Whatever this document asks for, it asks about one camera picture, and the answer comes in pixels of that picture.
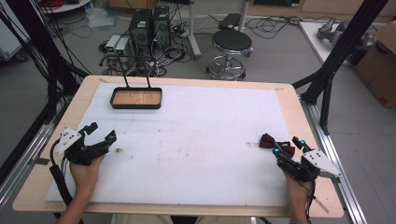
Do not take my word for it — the small white device box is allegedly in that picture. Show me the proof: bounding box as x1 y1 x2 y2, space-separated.
114 37 131 57
105 34 122 54

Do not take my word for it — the white platform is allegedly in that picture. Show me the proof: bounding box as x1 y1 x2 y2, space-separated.
298 21 379 67

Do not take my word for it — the person's left hand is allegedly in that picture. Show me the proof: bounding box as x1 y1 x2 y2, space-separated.
68 154 106 203

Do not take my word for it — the round white table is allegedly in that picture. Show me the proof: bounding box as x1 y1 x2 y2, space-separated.
39 0 93 15

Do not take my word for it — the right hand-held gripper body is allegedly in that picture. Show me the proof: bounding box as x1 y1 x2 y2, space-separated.
276 148 343 184

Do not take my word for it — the white table mat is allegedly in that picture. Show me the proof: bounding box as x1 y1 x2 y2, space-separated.
44 81 292 208

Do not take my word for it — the black metal frame stand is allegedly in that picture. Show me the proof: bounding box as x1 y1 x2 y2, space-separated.
0 0 90 186
291 0 390 136

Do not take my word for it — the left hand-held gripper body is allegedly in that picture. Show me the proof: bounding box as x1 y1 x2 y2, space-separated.
55 126 110 167

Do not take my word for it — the person's right hand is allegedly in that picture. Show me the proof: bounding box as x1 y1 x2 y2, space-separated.
284 173 313 217

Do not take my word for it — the clear plastic bag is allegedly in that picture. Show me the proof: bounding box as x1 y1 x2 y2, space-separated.
84 5 120 30

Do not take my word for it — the dark red bow tie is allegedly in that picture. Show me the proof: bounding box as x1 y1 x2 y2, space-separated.
259 133 296 160

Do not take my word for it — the black tray with wooden bottom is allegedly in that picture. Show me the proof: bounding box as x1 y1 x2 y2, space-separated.
100 54 163 110

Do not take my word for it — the black computer tower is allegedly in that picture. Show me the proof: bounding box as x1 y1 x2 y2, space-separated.
128 7 154 58
151 5 172 49

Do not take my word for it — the grey robot part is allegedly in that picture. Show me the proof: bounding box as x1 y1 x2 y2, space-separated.
317 16 347 45

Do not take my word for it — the black round stool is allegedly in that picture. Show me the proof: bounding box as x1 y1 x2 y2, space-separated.
205 29 254 81

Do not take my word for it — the brown cardboard box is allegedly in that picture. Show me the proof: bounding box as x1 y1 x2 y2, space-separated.
352 20 396 109

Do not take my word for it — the aluminium rail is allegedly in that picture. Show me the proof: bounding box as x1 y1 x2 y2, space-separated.
0 119 64 211
299 94 369 224

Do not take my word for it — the white metal table leg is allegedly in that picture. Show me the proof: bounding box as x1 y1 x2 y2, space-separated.
237 0 252 33
186 0 203 62

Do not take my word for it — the black sleeved cable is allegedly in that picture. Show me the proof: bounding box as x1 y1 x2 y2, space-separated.
49 138 75 207

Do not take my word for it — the thin black cable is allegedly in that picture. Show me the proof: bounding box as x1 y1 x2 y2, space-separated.
305 179 318 223

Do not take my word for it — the flat black device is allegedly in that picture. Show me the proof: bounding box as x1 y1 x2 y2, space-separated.
218 12 243 32

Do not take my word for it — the white cabinet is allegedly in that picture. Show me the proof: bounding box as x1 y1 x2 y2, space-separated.
0 17 31 63

